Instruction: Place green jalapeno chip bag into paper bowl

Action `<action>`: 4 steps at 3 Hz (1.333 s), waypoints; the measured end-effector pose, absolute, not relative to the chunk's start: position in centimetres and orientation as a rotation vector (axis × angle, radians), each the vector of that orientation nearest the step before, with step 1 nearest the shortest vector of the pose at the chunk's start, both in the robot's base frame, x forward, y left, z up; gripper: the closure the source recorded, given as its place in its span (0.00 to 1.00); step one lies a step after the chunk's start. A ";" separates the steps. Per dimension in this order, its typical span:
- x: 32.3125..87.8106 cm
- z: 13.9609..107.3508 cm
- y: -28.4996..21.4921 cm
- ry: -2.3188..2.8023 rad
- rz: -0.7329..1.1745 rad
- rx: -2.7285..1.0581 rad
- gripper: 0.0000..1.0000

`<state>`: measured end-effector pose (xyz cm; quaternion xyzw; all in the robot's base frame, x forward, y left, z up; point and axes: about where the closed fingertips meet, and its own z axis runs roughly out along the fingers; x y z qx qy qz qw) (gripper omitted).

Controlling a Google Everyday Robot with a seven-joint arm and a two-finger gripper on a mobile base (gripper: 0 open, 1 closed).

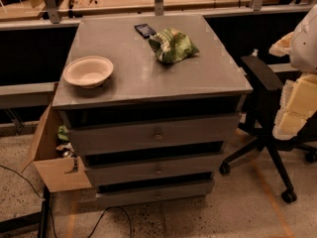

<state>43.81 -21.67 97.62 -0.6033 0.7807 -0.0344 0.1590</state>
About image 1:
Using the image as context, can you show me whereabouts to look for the white paper bowl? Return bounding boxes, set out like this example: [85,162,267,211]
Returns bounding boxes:
[62,56,114,88]

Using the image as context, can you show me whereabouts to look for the grey drawer cabinet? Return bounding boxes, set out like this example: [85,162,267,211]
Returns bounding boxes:
[53,15,252,207]

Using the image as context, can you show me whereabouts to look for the black floor cable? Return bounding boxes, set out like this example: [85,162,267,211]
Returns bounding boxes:
[86,205,134,238]

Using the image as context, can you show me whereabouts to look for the open cardboard box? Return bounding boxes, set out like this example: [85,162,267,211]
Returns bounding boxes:
[20,105,91,192]

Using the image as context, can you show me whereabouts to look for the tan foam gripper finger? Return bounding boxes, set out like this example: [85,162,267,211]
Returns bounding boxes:
[272,73,317,141]
[268,32,293,57]

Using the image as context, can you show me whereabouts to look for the black stand leg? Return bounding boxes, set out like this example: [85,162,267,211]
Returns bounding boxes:
[0,186,51,238]

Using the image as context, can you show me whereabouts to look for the green bag in box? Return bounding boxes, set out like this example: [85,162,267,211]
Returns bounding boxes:
[57,125,68,142]

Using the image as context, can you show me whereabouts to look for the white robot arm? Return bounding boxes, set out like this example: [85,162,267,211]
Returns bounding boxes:
[269,5,317,140]

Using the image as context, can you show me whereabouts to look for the black office chair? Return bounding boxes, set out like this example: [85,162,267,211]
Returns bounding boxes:
[219,56,317,203]

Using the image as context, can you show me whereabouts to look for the dark blue snack packet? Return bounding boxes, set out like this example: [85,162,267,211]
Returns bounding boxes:
[134,24,157,39]

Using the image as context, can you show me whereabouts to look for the green jalapeno chip bag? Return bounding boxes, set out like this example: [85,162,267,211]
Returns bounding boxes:
[149,28,199,63]

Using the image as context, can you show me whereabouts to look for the wooden workbench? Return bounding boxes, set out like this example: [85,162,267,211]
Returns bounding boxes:
[0,0,316,22]

